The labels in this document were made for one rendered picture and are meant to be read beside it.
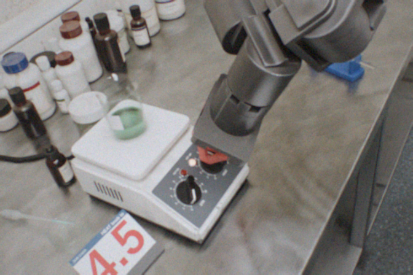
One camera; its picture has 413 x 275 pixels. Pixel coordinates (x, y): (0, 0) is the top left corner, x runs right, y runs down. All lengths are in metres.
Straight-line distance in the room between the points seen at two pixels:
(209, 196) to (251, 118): 0.14
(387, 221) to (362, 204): 0.33
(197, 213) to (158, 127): 0.13
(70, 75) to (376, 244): 1.04
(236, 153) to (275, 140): 0.21
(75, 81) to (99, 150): 0.27
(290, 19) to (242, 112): 0.11
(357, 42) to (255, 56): 0.09
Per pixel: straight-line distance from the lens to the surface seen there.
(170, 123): 0.59
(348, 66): 0.81
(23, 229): 0.67
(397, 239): 1.51
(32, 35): 0.95
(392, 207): 1.58
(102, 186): 0.60
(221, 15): 0.45
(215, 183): 0.57
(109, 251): 0.56
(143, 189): 0.54
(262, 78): 0.41
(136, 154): 0.56
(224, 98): 0.45
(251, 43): 0.42
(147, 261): 0.56
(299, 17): 0.39
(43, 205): 0.68
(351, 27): 0.40
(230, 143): 0.47
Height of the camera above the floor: 1.21
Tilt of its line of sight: 42 degrees down
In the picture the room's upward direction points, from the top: 11 degrees counter-clockwise
